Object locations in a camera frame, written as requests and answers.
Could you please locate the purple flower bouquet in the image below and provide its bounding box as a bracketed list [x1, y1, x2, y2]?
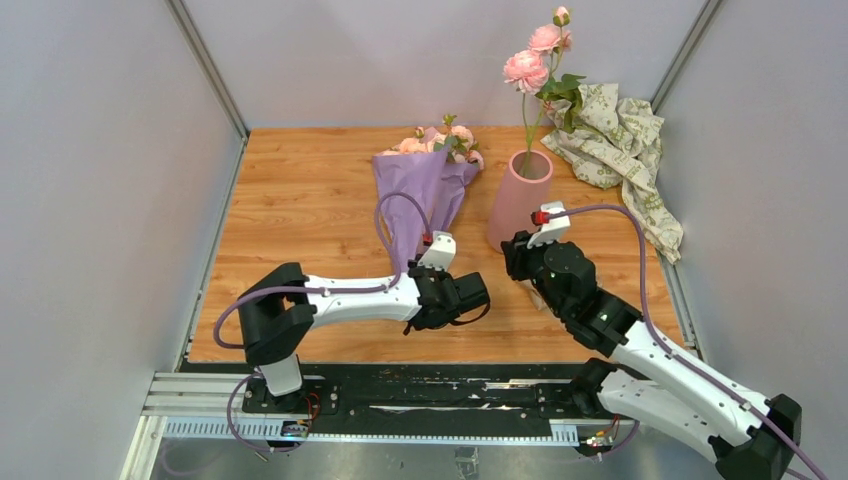
[371, 114, 484, 265]

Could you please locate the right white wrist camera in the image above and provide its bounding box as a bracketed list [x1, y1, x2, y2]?
[527, 201, 571, 248]

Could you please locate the beige ribbon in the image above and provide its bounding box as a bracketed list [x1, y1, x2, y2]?
[519, 280, 550, 312]

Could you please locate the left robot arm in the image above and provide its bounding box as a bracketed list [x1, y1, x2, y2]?
[234, 262, 491, 414]

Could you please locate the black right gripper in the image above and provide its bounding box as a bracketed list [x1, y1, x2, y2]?
[501, 228, 568, 319]

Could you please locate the crumpled green patterned cloth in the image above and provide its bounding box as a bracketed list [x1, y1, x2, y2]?
[541, 83, 684, 263]

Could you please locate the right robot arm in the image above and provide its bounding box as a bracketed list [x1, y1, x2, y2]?
[501, 231, 802, 479]

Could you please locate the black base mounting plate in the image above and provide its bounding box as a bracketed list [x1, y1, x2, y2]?
[228, 363, 636, 441]

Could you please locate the aluminium rail frame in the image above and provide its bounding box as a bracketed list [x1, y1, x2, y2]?
[119, 370, 763, 480]

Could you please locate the pink rose stem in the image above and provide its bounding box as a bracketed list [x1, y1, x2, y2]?
[502, 5, 584, 177]

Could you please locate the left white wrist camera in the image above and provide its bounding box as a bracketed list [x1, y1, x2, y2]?
[417, 231, 457, 271]

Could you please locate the pink cylindrical vase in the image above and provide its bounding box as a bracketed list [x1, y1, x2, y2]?
[486, 150, 553, 253]

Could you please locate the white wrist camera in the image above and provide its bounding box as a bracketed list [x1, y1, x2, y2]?
[417, 231, 457, 271]
[527, 201, 571, 248]

